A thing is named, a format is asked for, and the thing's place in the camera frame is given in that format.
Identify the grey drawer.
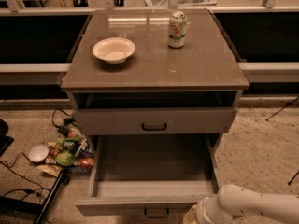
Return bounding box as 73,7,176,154
76,134,219,216
74,107,237,135

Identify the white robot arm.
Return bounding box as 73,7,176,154
183,185,299,224

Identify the grey drawer cabinet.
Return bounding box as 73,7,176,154
60,8,250,217

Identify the white paper bowl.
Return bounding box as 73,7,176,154
93,37,135,64

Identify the green white soda can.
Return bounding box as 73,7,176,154
168,10,187,48

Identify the black power adapter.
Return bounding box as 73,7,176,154
57,126,70,137

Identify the green snack bag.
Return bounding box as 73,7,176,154
55,138,79,167

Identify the yellow snack packet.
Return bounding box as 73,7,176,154
36,164,62,177

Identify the small white bowl on floor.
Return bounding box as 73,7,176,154
28,145,49,163

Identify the black stand leg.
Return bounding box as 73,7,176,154
33,171,67,224

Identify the black upper drawer handle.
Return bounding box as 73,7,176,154
141,123,167,131

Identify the black drawer handle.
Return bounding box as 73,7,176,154
144,208,170,219
141,123,167,131

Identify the black lower drawer handle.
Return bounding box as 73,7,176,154
144,208,170,219

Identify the black floor cable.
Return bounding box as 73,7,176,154
0,152,52,203

